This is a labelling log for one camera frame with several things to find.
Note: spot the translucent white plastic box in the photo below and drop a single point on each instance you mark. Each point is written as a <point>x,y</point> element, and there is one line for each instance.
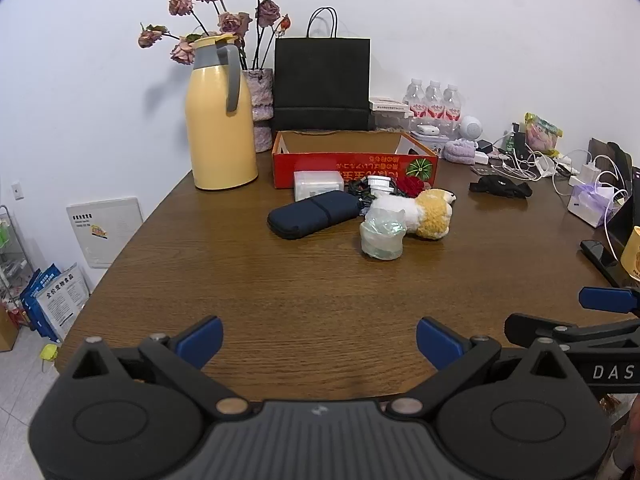
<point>317,185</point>

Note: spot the white and yellow plush toy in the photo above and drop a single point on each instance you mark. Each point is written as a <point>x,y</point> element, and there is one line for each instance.
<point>430,215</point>

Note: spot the white charger block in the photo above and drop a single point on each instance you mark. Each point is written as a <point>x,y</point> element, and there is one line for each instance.
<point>591,172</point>

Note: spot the white round speaker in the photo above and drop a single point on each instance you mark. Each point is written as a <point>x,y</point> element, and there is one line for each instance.
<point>471,127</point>

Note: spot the white wall socket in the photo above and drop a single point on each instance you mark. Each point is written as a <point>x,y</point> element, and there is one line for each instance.
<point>17,191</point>

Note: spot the yellow thermos jug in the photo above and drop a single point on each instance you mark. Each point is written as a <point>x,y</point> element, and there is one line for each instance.
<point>220,125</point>

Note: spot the black paper bag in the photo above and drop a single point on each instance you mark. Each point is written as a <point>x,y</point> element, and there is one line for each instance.
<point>322,85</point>

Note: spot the green bottle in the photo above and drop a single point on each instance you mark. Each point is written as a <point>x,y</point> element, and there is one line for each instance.
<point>509,142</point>

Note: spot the navy zip pouch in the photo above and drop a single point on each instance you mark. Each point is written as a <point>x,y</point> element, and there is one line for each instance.
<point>310,215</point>

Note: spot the purple tissue pack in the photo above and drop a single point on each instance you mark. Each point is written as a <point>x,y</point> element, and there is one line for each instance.
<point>592,205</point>

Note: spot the black cloth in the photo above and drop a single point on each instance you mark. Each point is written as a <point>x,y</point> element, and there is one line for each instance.
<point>500,187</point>

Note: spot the bubble wrap bundle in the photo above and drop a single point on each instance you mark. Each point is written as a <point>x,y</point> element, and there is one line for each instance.
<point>382,235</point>

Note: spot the white wall panel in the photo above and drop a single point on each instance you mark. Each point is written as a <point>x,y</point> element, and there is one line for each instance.
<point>105,232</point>

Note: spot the small black packet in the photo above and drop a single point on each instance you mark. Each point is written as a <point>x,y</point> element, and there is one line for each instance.
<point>486,170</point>

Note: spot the yellow cup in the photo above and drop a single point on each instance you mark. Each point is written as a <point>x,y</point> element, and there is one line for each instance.
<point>632,255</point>

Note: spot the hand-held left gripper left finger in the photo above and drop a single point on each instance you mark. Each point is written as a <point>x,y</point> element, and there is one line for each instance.
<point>202,341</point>

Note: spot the purple fluffy scrunchie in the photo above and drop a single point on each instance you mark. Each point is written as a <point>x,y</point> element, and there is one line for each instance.
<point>459,151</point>

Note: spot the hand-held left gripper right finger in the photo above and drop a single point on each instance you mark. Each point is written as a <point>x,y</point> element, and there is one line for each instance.
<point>437,342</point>

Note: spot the white pet food bag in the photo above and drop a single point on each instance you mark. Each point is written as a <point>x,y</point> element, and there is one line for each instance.
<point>62,305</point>

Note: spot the red cardboard box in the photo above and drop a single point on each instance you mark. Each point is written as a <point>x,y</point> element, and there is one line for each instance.
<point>350,165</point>

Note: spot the yellow pink snack bag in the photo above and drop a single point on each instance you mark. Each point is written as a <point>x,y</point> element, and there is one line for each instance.
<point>542,135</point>

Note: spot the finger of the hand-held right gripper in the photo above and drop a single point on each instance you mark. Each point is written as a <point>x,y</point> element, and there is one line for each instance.
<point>590,332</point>
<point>607,300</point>

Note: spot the blue pet food bag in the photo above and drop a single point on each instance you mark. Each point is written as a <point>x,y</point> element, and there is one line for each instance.
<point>31,295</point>

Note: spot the black power adapter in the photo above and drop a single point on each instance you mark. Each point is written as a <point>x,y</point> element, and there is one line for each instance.
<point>485,145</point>

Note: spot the flat white carton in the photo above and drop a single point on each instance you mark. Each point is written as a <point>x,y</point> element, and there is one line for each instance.
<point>390,105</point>

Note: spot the black stand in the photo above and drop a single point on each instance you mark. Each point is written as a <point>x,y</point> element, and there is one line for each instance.
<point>602,255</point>

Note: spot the red fabric rose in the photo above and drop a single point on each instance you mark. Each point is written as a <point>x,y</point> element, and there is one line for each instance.
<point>411,186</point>

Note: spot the small yellow floor object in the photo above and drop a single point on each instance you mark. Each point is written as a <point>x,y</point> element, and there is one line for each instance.
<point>49,352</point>

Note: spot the clear plastic container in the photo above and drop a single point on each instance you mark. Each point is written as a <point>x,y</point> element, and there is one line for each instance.
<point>392,120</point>

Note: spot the clear water bottle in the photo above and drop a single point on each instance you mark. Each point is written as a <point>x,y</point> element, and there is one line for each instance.
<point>415,100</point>
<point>433,101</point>
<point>451,104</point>

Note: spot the white earbud case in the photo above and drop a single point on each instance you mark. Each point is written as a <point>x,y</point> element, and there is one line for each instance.
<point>427,130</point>

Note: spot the dark brown bag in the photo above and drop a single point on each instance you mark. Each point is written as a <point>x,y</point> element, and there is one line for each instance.
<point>607,152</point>

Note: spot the vase with dried roses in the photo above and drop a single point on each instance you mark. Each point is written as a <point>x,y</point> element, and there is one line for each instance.
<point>225,15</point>

